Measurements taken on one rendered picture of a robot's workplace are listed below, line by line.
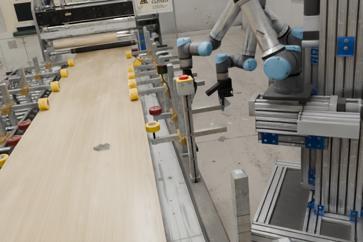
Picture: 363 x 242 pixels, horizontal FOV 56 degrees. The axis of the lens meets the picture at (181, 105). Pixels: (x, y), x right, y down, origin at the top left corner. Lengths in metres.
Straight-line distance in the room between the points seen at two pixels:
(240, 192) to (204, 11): 10.13
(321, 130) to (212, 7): 9.40
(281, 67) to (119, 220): 0.94
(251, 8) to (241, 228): 1.02
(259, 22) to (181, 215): 0.95
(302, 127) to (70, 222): 1.09
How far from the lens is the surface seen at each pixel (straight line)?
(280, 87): 1.78
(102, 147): 1.71
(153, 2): 4.49
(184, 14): 10.80
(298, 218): 2.27
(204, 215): 1.50
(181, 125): 1.84
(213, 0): 10.89
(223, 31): 1.86
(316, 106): 1.79
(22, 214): 1.41
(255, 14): 1.62
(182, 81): 1.48
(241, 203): 0.89
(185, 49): 1.83
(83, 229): 1.22
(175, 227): 1.58
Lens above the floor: 1.62
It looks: 20 degrees down
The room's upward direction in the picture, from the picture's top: 7 degrees counter-clockwise
